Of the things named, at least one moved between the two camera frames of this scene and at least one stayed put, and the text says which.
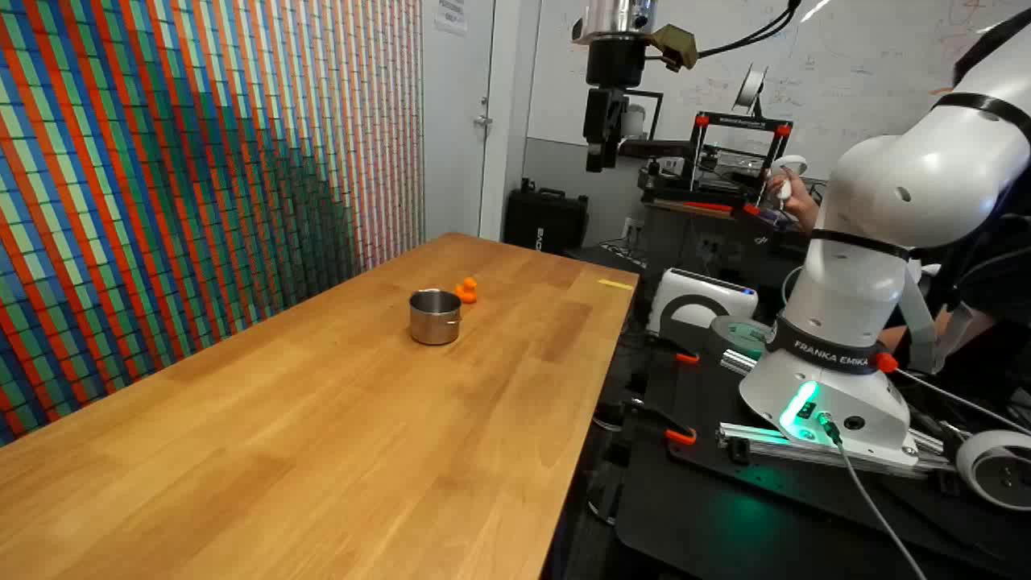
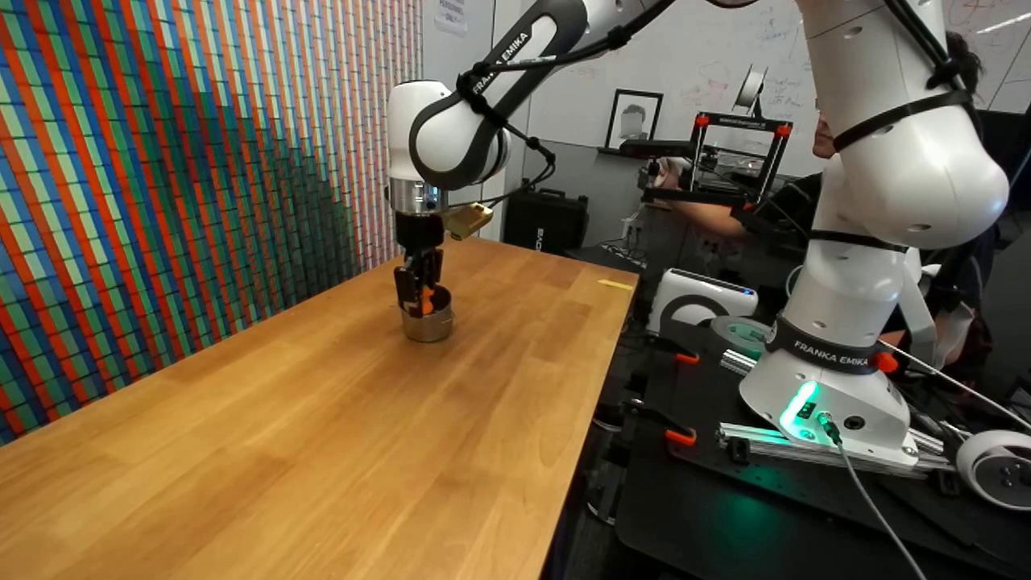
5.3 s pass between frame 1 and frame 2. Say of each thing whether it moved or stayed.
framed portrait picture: stayed
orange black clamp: stayed
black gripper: moved
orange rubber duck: moved
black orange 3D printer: stayed
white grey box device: stayed
